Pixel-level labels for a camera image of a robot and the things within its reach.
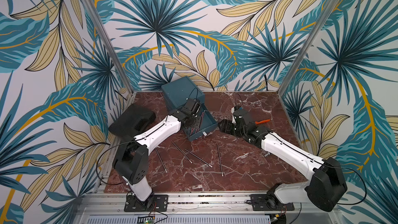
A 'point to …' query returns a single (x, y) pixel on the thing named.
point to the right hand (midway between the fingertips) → (222, 124)
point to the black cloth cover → (131, 121)
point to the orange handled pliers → (261, 121)
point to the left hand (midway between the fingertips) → (196, 122)
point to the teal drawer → (207, 123)
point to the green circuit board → (145, 220)
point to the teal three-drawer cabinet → (177, 92)
